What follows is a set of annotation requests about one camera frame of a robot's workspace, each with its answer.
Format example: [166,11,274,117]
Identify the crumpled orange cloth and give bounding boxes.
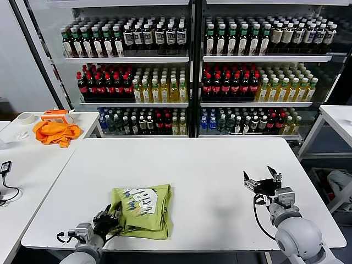
[32,120,83,149]

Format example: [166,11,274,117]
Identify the beverage display shelving unit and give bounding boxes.
[45,0,352,139]

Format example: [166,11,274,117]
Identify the dark bottle blue label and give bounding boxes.
[323,24,339,52]
[166,23,177,51]
[123,24,135,51]
[155,24,166,51]
[143,24,155,51]
[292,23,306,51]
[302,23,317,51]
[134,24,145,51]
[313,23,328,51]
[176,23,188,51]

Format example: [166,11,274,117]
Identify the grey crumpled cloth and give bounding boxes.
[327,169,352,196]

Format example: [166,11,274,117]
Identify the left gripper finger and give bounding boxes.
[94,203,112,219]
[113,201,124,221]

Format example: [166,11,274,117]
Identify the large white table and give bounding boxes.
[21,137,348,252]

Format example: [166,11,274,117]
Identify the white side table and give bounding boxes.
[0,145,79,264]
[0,111,105,151]
[298,105,352,162]

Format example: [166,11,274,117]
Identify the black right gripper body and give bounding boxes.
[253,178,282,196]

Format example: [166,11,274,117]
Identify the orange and white box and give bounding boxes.
[41,109,75,124]

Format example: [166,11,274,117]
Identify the white metal shelf board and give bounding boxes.
[206,0,351,7]
[200,102,314,108]
[202,56,333,63]
[103,134,190,138]
[63,56,190,64]
[80,102,190,108]
[46,0,191,6]
[198,134,302,140]

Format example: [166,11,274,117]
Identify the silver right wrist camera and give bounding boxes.
[274,187,296,206]

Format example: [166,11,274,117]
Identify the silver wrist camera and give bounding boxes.
[74,223,95,241]
[274,187,296,206]

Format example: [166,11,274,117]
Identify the dark bottle beige label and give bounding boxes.
[271,23,285,51]
[282,23,296,51]

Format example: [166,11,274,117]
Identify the black plastic crate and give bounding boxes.
[307,167,352,213]

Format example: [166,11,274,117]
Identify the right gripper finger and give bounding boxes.
[243,170,262,190]
[267,164,283,183]

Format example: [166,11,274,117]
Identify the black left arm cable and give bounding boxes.
[56,227,124,245]

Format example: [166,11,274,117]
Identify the beige masking tape roll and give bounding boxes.
[16,111,36,126]

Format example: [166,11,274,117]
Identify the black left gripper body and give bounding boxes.
[92,210,119,235]

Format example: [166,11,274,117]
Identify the dark tea bottle green cap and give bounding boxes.
[91,25,104,58]
[249,24,261,57]
[70,25,84,58]
[217,24,228,57]
[206,24,217,57]
[80,25,94,58]
[102,25,114,58]
[227,24,239,57]
[113,25,125,58]
[260,24,272,57]
[60,26,74,58]
[238,24,250,57]

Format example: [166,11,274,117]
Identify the black framed glass door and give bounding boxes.
[9,0,75,111]

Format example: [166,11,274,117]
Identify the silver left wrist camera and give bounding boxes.
[74,223,95,241]

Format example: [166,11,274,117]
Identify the lime green t-shirt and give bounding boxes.
[109,183,174,240]

